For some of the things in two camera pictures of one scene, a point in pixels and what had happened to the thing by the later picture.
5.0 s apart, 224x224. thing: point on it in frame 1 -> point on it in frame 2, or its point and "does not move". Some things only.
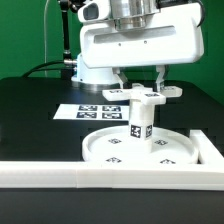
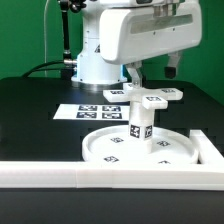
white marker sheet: [97, 111] does not move
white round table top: [113, 147] does not move
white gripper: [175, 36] -> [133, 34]
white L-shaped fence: [208, 174] does not move
